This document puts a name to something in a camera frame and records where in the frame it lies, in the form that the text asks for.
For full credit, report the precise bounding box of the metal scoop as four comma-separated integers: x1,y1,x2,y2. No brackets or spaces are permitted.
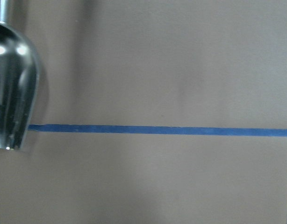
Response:
0,0,41,151

